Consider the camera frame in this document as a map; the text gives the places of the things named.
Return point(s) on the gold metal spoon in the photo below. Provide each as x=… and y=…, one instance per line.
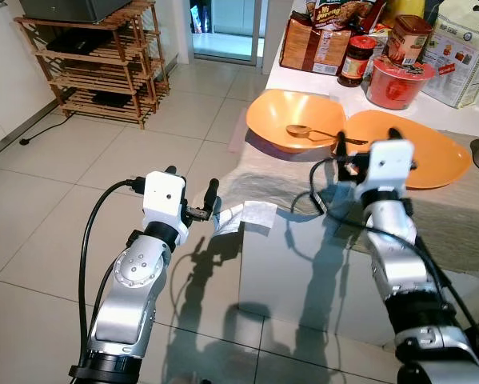
x=297, y=131

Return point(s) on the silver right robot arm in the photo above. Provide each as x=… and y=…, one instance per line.
x=395, y=272

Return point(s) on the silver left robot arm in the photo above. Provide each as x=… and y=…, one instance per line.
x=131, y=296

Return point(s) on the red instant noodle bowl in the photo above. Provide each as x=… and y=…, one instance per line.
x=395, y=88

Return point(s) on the white paper napkin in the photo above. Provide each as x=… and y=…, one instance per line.
x=255, y=214

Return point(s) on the shallow orange plate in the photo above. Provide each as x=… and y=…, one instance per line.
x=439, y=156

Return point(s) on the deep orange bowl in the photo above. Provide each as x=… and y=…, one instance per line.
x=279, y=108

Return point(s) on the red lidded sauce jar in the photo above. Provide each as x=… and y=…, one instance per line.
x=356, y=64

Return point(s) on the brown lidded jar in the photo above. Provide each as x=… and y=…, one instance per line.
x=407, y=44

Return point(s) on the beige tablecloth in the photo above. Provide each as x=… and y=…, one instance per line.
x=431, y=224

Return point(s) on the brown cereal box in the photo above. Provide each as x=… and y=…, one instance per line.
x=311, y=50

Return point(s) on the white printed flour bag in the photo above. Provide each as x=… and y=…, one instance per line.
x=463, y=56

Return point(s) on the wooden slatted shelf rack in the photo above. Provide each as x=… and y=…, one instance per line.
x=103, y=82

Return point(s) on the white glossy kitchen counter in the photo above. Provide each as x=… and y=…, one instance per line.
x=303, y=272

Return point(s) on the yellow bottle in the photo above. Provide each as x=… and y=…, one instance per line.
x=411, y=8

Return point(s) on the red brown snack bag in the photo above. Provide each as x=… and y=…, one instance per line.
x=343, y=12

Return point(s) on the black flat device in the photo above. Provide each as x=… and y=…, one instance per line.
x=75, y=42

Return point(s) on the black appliance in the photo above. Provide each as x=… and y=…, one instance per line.
x=71, y=8

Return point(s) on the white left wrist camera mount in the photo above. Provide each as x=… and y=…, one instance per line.
x=163, y=200

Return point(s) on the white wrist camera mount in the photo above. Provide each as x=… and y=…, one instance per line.
x=163, y=200
x=389, y=168

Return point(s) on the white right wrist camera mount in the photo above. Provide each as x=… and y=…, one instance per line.
x=389, y=168

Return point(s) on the glass door white frame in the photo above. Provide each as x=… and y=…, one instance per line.
x=223, y=40

